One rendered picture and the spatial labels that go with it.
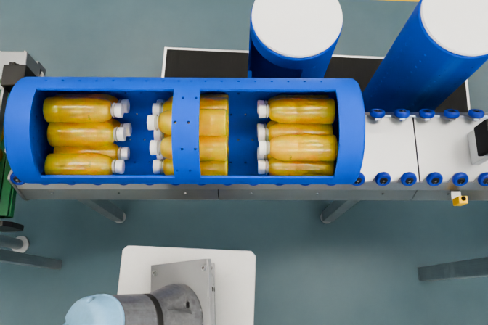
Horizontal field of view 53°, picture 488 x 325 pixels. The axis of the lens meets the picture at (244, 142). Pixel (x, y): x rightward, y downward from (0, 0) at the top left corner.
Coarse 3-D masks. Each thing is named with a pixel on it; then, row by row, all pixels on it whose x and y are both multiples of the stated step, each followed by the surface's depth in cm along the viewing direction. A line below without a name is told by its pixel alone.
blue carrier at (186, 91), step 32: (32, 96) 121; (128, 96) 142; (160, 96) 142; (192, 96) 121; (256, 96) 142; (352, 96) 122; (32, 128) 133; (192, 128) 119; (256, 128) 147; (352, 128) 119; (32, 160) 121; (128, 160) 143; (192, 160) 121; (256, 160) 144; (352, 160) 121
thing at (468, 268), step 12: (444, 264) 199; (456, 264) 189; (468, 264) 179; (480, 264) 170; (420, 276) 225; (432, 276) 212; (444, 276) 199; (456, 276) 189; (468, 276) 179; (480, 276) 179
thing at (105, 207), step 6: (84, 204) 187; (90, 204) 187; (96, 204) 188; (102, 204) 196; (108, 204) 205; (96, 210) 202; (102, 210) 202; (108, 210) 205; (114, 210) 215; (120, 210) 225; (108, 216) 217; (114, 216) 217; (120, 216) 225; (120, 222) 233
